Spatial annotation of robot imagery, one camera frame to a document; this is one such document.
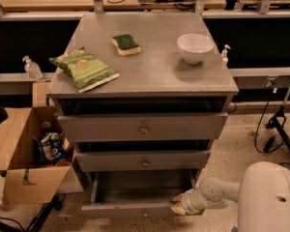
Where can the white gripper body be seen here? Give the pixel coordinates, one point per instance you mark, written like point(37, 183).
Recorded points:
point(188, 201)

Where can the grey bottom drawer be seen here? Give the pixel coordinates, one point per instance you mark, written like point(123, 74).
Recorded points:
point(136, 194)

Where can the grey drawer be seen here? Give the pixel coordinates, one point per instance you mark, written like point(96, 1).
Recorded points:
point(142, 160)
point(136, 194)
point(143, 127)

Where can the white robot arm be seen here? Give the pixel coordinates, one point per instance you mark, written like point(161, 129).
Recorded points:
point(263, 198)

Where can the grey top drawer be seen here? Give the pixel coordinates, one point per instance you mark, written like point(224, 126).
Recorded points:
point(143, 127)

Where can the grey drawer cabinet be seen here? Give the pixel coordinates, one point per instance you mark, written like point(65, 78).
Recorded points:
point(154, 81)

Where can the grey middle drawer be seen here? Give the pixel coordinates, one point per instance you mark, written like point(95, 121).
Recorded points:
point(142, 160)

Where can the open cardboard box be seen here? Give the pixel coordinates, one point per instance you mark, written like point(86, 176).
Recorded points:
point(23, 180)

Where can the black tripod stand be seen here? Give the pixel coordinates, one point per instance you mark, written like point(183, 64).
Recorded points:
point(278, 121)

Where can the snack packets in box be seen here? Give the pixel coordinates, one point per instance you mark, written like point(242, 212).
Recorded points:
point(53, 147)

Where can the white pump bottle right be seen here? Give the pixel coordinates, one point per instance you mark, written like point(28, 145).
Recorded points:
point(224, 54)

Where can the white bowl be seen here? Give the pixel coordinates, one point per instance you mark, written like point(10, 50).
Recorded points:
point(194, 48)

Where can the green chip bag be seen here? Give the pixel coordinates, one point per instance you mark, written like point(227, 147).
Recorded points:
point(86, 71)

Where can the green yellow sponge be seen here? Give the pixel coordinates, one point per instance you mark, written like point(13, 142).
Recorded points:
point(126, 45)

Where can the clear sanitizer bottle left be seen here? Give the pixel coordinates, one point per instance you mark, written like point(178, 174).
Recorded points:
point(32, 68)

